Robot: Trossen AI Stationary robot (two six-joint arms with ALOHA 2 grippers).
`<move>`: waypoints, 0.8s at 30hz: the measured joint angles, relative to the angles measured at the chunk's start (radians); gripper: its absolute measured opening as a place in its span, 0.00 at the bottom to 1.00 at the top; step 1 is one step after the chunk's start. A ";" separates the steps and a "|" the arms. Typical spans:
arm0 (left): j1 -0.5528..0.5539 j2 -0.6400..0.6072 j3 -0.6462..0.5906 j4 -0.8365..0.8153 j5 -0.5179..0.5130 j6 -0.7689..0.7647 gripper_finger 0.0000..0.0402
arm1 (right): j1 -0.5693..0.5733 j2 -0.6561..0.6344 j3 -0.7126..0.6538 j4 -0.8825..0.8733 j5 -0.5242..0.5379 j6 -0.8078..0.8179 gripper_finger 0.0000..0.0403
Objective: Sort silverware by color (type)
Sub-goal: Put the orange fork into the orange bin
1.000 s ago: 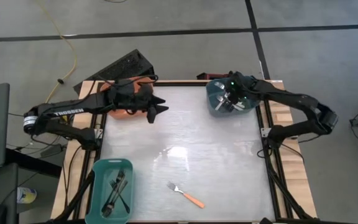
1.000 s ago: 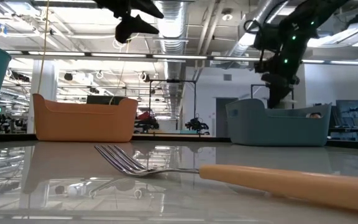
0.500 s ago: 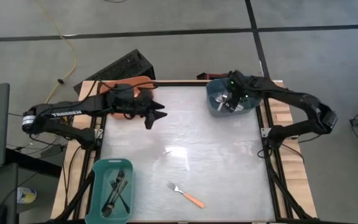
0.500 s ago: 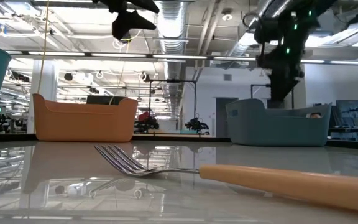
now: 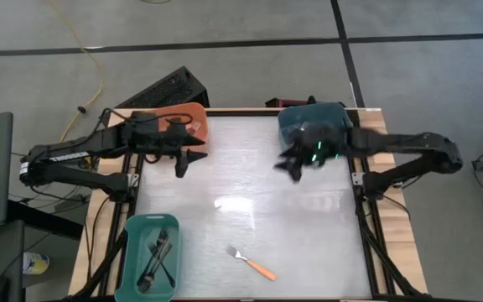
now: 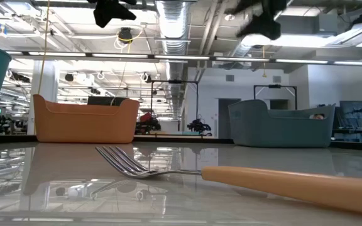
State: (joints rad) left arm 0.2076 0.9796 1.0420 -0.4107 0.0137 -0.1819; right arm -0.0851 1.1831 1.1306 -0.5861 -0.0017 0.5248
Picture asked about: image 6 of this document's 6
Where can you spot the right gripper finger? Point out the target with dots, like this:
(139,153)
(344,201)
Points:
(250,7)

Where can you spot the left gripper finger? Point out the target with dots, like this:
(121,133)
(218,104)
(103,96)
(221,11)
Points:
(122,13)

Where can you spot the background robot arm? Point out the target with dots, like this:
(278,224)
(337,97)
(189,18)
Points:
(148,127)
(198,126)

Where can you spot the long white light strip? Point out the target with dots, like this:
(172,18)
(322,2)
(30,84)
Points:
(294,61)

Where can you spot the black monitor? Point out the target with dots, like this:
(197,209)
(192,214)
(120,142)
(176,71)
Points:
(105,100)

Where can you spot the red background object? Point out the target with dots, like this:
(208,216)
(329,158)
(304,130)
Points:
(145,117)

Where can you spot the grey door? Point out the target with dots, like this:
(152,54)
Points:
(225,119)

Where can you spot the orange plastic bin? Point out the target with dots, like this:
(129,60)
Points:
(83,125)

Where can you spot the white pillar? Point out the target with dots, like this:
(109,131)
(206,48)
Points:
(50,110)

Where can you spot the dark blue plastic bin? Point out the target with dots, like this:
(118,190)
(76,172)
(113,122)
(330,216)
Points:
(262,128)

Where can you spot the background wooden table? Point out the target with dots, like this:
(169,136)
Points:
(168,136)

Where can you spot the dark monitor on stand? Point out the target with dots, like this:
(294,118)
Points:
(354,114)

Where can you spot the black ceiling camera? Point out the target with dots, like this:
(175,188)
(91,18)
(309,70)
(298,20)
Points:
(125,35)

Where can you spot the silver ventilation duct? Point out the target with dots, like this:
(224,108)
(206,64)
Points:
(173,31)

